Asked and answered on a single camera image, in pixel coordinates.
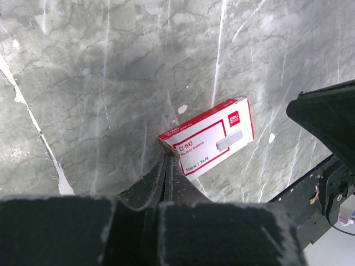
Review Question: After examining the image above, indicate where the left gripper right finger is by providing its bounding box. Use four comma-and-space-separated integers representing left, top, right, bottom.
158, 157, 307, 265

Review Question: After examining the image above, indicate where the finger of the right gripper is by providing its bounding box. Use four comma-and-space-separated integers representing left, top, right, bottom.
286, 80, 354, 172

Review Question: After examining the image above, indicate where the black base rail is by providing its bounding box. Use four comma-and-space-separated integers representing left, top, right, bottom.
271, 155, 354, 249

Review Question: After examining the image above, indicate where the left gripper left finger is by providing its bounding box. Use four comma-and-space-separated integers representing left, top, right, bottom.
1, 155, 166, 265

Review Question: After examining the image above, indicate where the red white staple box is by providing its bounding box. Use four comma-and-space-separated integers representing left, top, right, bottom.
157, 97, 255, 181

